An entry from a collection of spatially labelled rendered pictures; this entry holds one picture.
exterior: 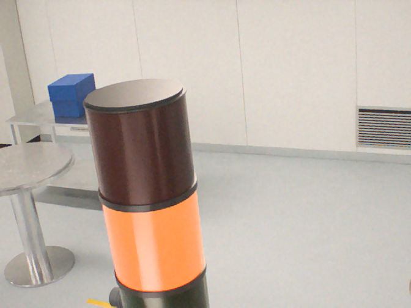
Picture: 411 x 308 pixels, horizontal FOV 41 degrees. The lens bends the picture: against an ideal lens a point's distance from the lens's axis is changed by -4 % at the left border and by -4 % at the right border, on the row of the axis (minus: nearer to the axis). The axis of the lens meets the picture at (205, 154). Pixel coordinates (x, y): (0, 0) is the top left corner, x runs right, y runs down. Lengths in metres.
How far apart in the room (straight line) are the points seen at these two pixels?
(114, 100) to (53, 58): 6.94
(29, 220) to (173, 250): 4.21
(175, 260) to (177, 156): 0.05
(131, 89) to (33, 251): 4.35
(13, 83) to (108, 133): 7.02
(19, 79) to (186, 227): 7.10
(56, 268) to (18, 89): 3.26
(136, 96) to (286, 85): 5.69
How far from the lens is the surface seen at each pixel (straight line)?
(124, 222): 0.27
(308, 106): 5.96
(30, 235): 4.54
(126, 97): 0.26
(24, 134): 7.45
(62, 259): 4.76
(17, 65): 7.33
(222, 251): 4.55
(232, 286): 4.15
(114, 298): 2.63
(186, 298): 0.30
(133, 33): 6.49
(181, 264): 0.29
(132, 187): 0.26
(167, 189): 0.27
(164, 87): 0.27
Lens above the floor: 2.42
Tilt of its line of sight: 22 degrees down
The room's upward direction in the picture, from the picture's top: 6 degrees counter-clockwise
